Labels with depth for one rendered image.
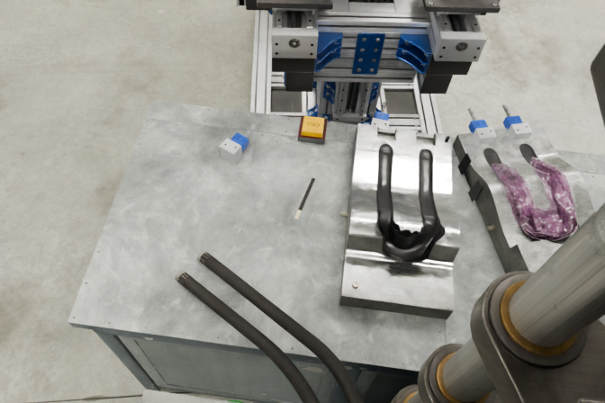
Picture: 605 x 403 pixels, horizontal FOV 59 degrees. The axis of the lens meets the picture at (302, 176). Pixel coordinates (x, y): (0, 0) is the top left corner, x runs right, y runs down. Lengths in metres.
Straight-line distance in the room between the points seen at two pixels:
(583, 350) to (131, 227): 1.13
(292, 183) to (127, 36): 1.90
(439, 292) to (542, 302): 0.83
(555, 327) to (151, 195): 1.16
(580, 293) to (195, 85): 2.53
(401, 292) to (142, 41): 2.24
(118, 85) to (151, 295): 1.73
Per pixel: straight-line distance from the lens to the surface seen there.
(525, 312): 0.53
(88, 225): 2.46
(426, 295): 1.31
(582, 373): 0.58
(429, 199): 1.41
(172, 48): 3.06
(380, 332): 1.32
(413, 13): 1.79
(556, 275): 0.48
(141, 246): 1.42
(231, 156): 1.49
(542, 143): 1.67
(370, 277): 1.30
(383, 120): 1.57
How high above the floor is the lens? 2.03
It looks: 56 degrees down
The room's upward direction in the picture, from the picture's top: 4 degrees clockwise
